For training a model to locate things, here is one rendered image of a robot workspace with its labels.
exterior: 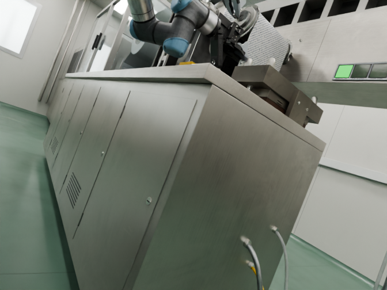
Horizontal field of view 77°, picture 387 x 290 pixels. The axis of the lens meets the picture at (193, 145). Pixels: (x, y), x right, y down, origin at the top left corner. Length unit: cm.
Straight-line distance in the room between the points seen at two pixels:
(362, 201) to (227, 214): 275
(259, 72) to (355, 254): 282
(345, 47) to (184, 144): 84
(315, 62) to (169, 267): 101
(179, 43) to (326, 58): 67
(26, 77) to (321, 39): 576
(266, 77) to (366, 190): 273
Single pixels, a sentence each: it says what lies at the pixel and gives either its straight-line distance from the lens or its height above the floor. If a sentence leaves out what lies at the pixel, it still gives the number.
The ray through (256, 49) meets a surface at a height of 116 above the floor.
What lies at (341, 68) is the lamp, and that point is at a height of 120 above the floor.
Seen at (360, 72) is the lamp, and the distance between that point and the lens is 113.
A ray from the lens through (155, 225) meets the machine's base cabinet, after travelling 64.
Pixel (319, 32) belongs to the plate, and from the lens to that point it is 133.
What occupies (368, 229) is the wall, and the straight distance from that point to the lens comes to 338.
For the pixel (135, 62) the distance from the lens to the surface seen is 190.
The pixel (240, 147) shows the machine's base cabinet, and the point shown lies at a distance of 71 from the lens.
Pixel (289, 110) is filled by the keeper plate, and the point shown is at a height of 94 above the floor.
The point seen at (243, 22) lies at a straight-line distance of 110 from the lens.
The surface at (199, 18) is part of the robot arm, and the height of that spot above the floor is 109.
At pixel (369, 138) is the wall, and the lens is 356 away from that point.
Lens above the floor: 71
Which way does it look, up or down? 1 degrees down
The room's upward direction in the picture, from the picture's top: 21 degrees clockwise
